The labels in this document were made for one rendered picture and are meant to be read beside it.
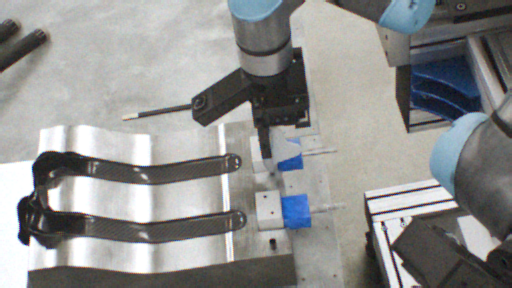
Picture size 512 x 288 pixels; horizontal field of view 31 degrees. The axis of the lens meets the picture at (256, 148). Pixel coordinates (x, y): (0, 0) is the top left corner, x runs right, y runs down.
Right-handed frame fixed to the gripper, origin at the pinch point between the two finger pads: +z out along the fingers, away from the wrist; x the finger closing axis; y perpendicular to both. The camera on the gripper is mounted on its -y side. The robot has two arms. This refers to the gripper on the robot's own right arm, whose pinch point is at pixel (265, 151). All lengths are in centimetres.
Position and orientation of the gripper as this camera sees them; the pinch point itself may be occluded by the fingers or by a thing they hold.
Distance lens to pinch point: 140.2
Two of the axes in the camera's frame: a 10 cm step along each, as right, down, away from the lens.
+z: 1.1, 6.2, 7.8
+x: -0.8, -7.7, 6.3
